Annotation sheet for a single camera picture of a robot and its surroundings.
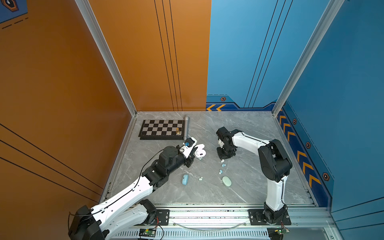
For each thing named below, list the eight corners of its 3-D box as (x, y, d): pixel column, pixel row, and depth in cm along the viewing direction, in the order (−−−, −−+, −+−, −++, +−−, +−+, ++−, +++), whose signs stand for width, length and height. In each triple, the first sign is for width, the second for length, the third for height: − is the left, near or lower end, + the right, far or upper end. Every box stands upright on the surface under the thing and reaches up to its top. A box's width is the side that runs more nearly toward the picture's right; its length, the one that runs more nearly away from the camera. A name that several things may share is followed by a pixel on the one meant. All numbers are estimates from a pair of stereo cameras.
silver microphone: (182, 139, 106) (182, 136, 103) (184, 119, 119) (183, 115, 116) (188, 139, 106) (188, 136, 103) (189, 119, 119) (189, 115, 116)
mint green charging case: (228, 188, 85) (228, 187, 83) (220, 180, 88) (220, 178, 86) (232, 183, 86) (233, 182, 84) (224, 175, 89) (225, 174, 87)
